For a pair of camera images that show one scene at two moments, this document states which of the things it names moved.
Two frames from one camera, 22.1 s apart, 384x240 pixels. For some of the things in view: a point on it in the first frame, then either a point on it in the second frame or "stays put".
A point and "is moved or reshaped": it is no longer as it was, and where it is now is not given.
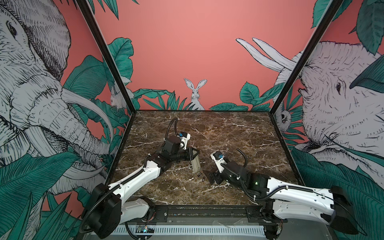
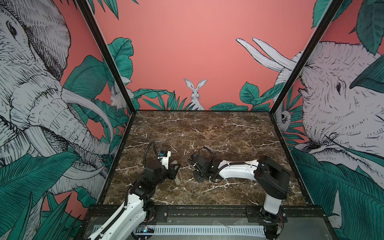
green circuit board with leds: (145, 228) stays put
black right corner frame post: (330, 15) stays put
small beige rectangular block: (196, 164) is moved or reshaped
